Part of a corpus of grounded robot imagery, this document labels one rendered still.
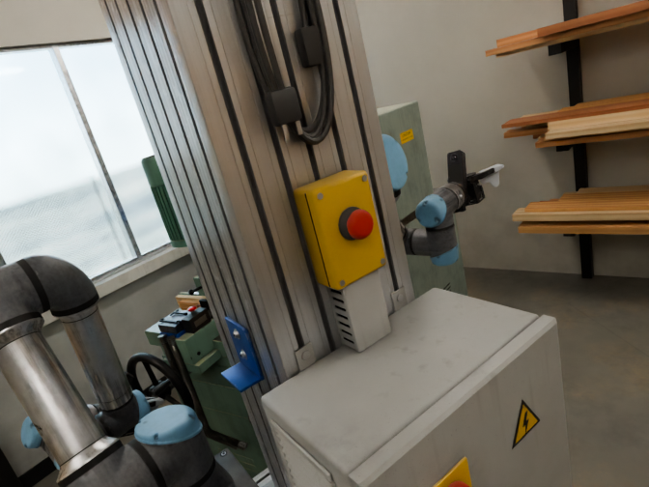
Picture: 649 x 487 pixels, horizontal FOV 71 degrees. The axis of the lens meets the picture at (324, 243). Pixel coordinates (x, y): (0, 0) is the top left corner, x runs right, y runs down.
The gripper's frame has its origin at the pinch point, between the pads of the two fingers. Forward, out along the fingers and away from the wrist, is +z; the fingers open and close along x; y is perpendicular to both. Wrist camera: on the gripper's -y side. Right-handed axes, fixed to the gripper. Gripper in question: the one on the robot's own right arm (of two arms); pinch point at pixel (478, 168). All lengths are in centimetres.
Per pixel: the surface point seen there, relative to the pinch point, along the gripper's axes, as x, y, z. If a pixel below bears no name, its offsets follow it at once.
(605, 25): 16, -28, 130
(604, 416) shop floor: 3, 125, 45
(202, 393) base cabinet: -92, 46, -68
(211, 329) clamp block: -72, 21, -65
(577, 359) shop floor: -15, 122, 82
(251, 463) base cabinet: -82, 76, -66
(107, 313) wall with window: -223, 29, -44
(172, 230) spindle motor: -79, -13, -60
